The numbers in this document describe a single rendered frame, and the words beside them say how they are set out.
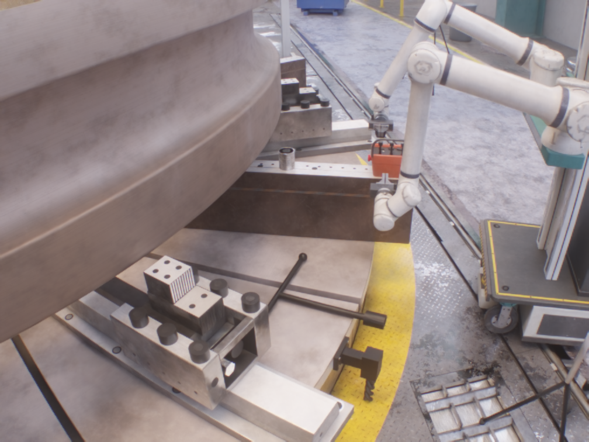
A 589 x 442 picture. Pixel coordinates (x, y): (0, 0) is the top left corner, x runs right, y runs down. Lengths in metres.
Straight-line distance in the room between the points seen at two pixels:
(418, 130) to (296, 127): 1.52
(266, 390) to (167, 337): 0.39
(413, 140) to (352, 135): 1.64
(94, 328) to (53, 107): 1.08
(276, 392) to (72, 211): 0.88
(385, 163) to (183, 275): 1.19
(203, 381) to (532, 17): 10.55
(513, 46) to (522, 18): 8.60
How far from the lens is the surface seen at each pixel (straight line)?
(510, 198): 3.87
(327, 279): 2.34
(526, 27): 11.26
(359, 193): 2.44
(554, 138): 2.04
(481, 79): 1.73
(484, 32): 2.55
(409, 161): 2.02
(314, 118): 3.36
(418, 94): 1.91
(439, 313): 2.68
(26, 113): 1.46
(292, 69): 4.61
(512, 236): 2.80
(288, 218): 2.57
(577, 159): 2.05
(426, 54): 1.70
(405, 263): 2.98
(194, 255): 2.57
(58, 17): 1.33
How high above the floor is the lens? 1.80
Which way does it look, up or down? 32 degrees down
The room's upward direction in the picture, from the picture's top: 3 degrees counter-clockwise
